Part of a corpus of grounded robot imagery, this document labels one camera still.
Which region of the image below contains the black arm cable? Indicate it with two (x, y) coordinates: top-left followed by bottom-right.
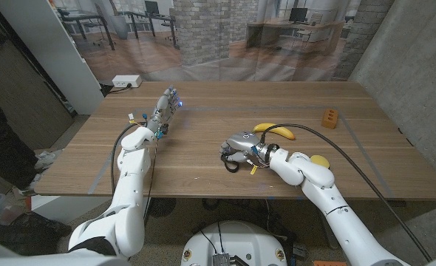
(259, 123), (434, 263)
(109, 122), (145, 196)

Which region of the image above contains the yellow button with black base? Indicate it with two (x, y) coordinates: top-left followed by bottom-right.
(309, 154), (331, 170)

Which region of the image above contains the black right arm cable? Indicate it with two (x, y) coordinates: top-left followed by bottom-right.
(259, 123), (434, 263)

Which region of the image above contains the printed office backdrop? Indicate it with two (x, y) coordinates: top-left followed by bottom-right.
(50, 0), (395, 83)

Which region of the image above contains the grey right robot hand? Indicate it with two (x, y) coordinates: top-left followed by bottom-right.
(219, 131), (269, 164)

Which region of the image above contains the dark clothed person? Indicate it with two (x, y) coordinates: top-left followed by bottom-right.
(0, 83), (38, 190)

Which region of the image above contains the white cabinet panel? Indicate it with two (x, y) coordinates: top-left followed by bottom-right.
(0, 0), (104, 115)

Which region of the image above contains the orange toy block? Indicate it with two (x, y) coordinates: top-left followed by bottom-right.
(321, 108), (339, 130)

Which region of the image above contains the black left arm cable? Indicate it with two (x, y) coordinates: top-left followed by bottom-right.
(109, 122), (145, 196)

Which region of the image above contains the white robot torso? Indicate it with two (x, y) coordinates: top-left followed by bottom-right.
(180, 220), (288, 266)

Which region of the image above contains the black bag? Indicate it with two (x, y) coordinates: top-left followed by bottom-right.
(0, 212), (72, 256)

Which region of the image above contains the black velcro strap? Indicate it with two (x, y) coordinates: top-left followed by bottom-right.
(220, 154), (240, 174)

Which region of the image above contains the yellow toy banana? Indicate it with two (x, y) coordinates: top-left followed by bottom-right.
(253, 123), (296, 141)

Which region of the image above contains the white power strip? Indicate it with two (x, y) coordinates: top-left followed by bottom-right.
(112, 75), (143, 89)

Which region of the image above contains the grey crumpled cloth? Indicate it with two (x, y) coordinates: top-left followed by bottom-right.
(29, 149), (64, 188)

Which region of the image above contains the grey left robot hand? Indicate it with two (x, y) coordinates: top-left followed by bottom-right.
(143, 86), (184, 140)

